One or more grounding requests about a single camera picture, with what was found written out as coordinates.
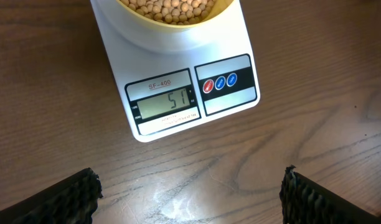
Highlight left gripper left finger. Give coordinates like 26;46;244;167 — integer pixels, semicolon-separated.
0;168;103;224

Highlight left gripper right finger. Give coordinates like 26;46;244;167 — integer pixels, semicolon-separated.
279;165;381;224

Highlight pale yellow bowl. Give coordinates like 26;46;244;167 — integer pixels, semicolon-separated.
113;0;236;32

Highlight white digital kitchen scale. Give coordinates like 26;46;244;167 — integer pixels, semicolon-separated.
92;1;261;142

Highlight soybeans in yellow bowl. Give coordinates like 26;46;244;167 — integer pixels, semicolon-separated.
120;0;216;26

